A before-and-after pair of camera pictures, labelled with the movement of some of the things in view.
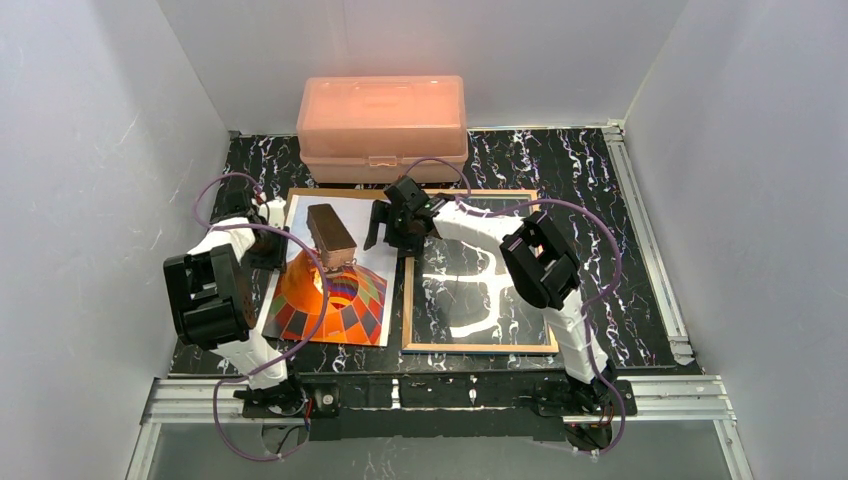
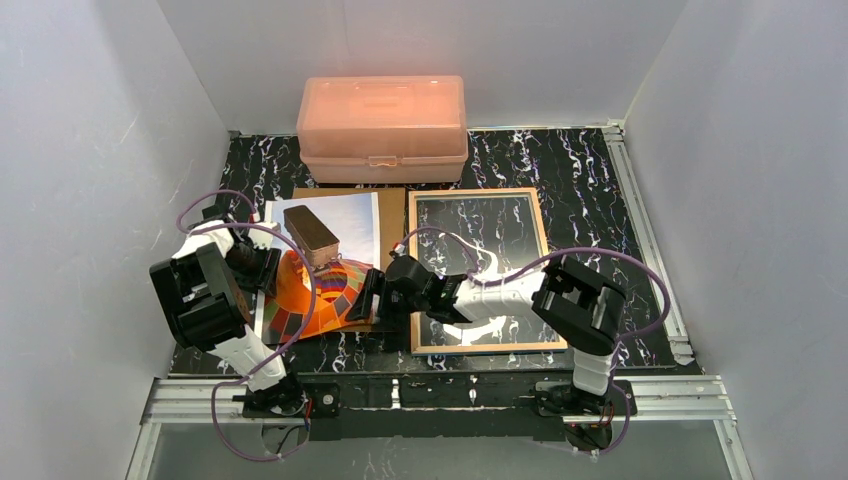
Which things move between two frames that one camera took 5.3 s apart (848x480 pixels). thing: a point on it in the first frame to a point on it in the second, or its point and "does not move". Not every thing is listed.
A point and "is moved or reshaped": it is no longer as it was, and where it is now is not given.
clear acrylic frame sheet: (462, 294) does not move
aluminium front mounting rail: (686, 400) does not move
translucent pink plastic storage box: (382, 128) does not move
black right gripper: (394, 223) to (382, 295)
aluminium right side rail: (616, 134) does not move
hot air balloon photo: (360, 305) is moved or reshaped
